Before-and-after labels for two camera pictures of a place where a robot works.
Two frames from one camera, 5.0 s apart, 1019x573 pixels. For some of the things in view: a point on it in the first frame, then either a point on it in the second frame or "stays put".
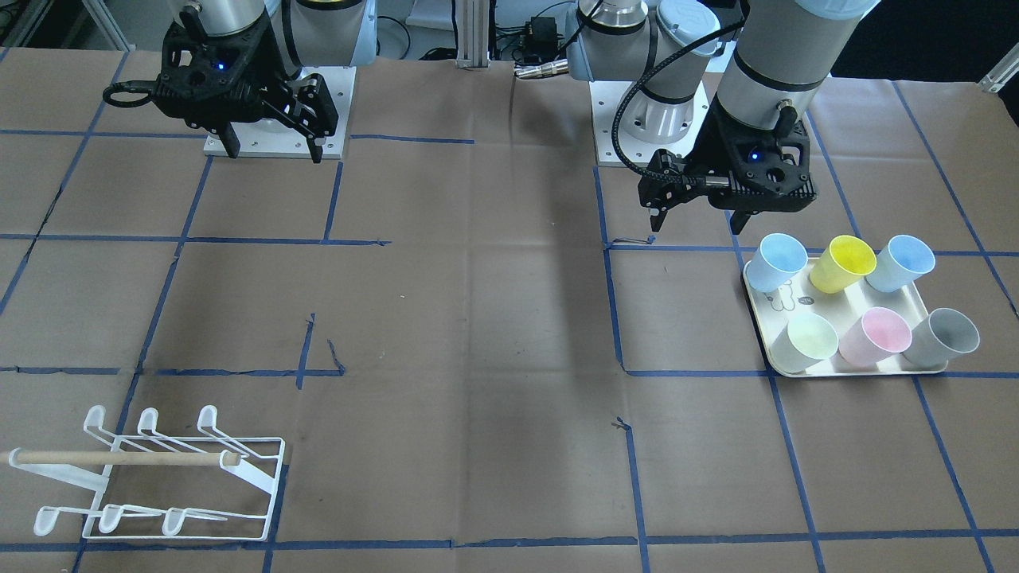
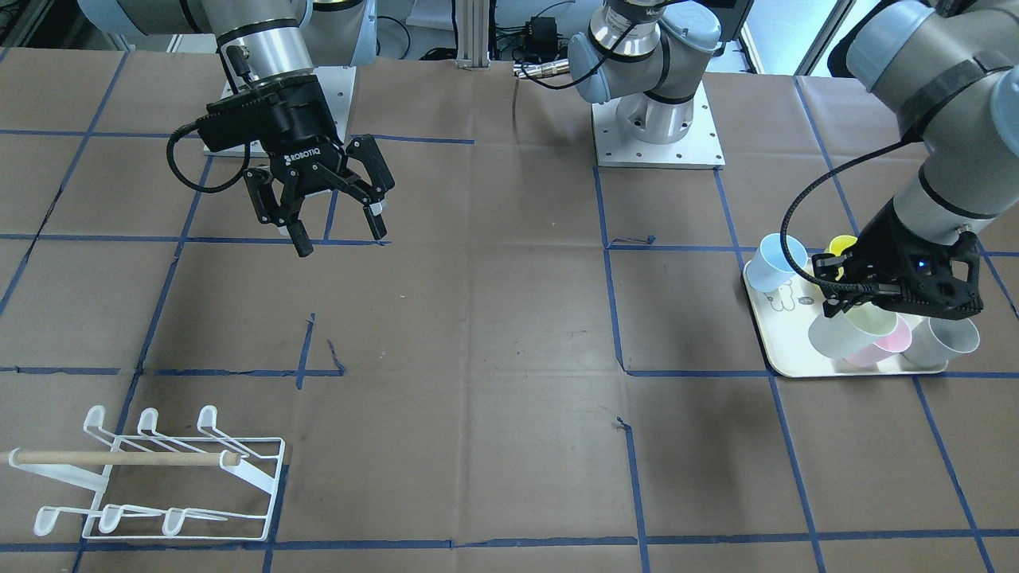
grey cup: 939,338 stays put
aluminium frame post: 473,50 stays put
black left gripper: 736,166 to 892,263
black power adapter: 540,39 stays put
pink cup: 880,333 stays put
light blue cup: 780,258 stays put
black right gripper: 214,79 to 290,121
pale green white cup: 807,338 to 845,333
